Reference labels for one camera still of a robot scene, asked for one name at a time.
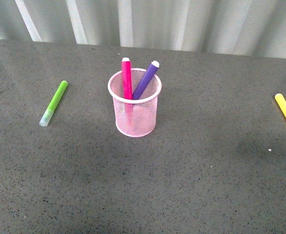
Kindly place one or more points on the purple pen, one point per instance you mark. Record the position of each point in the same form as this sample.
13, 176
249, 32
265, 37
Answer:
150, 72

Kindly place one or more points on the pink pen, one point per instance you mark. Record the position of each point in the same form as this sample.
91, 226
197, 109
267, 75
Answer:
127, 78

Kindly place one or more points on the pink mesh cup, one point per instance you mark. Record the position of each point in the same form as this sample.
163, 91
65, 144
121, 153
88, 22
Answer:
135, 118

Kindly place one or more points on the green pen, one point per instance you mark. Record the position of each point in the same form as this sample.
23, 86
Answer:
53, 104

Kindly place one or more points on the white curtain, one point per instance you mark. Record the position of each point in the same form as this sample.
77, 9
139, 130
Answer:
238, 27

